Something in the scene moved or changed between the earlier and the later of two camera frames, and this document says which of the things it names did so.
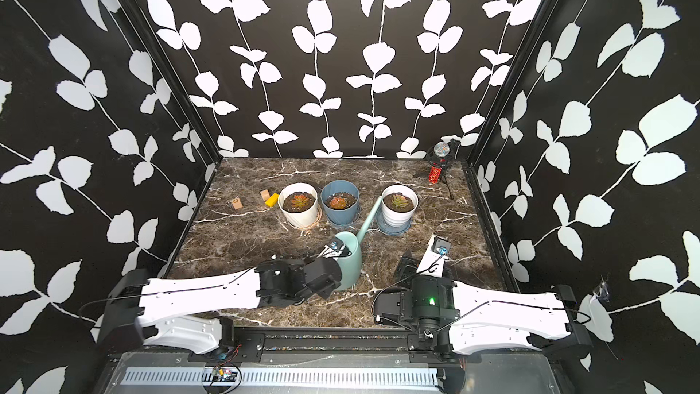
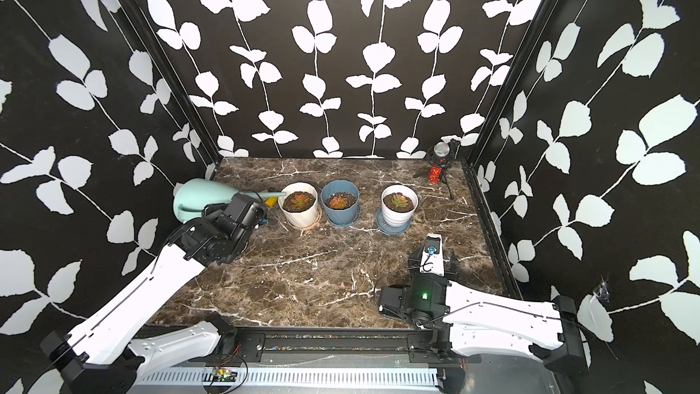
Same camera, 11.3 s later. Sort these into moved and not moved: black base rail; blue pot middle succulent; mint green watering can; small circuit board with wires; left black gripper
Moved: mint green watering can; left black gripper
Not moved: small circuit board with wires; blue pot middle succulent; black base rail
